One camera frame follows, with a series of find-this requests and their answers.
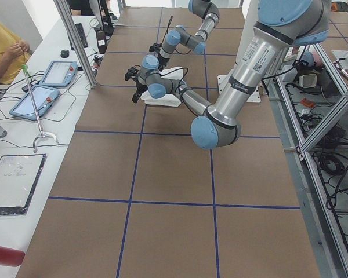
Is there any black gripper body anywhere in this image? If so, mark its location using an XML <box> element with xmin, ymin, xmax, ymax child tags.
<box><xmin>124</xmin><ymin>66</ymin><xmax>147</xmax><ymax>93</ymax></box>
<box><xmin>149</xmin><ymin>43</ymin><xmax>170</xmax><ymax>67</ymax></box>

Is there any white long-sleeve printed shirt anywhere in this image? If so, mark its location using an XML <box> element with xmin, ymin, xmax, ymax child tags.
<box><xmin>140</xmin><ymin>67</ymin><xmax>183</xmax><ymax>107</ymax></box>

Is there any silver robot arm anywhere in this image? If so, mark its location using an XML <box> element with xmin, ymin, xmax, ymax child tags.
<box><xmin>149</xmin><ymin>0</ymin><xmax>220</xmax><ymax>70</ymax></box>
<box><xmin>125</xmin><ymin>1</ymin><xmax>331</xmax><ymax>149</ymax></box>

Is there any black keyboard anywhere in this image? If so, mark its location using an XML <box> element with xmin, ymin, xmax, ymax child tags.
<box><xmin>75</xmin><ymin>23</ymin><xmax>88</xmax><ymax>48</ymax></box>

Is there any black computer mouse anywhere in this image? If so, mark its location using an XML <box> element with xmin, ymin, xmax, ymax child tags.
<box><xmin>60</xmin><ymin>49</ymin><xmax>70</xmax><ymax>58</ymax></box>

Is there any upper blue teach pendant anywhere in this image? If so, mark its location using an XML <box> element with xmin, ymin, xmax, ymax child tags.
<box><xmin>39</xmin><ymin>61</ymin><xmax>77</xmax><ymax>88</ymax></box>

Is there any blue teach pendant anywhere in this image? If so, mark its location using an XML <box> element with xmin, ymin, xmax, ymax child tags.
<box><xmin>39</xmin><ymin>61</ymin><xmax>77</xmax><ymax>88</ymax></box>
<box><xmin>9</xmin><ymin>85</ymin><xmax>60</xmax><ymax>121</ymax></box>

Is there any lower blue teach pendant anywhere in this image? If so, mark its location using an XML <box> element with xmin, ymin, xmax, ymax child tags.
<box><xmin>9</xmin><ymin>85</ymin><xmax>60</xmax><ymax>121</ymax></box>

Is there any metal reacher stick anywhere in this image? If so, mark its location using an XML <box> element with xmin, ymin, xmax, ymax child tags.
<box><xmin>21</xmin><ymin>64</ymin><xmax>59</xmax><ymax>153</ymax></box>

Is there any person in yellow shirt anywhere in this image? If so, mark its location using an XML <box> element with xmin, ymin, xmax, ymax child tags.
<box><xmin>0</xmin><ymin>23</ymin><xmax>31</xmax><ymax>85</ymax></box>

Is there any red cylinder bottle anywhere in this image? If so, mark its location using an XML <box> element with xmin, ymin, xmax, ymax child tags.
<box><xmin>0</xmin><ymin>246</ymin><xmax>25</xmax><ymax>267</ymax></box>

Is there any aluminium frame post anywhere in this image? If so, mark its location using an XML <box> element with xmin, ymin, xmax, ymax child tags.
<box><xmin>54</xmin><ymin>0</ymin><xmax>97</xmax><ymax>89</ymax></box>

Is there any white central pedestal column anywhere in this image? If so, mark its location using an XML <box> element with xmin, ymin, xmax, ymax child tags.
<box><xmin>217</xmin><ymin>0</ymin><xmax>272</xmax><ymax>103</ymax></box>

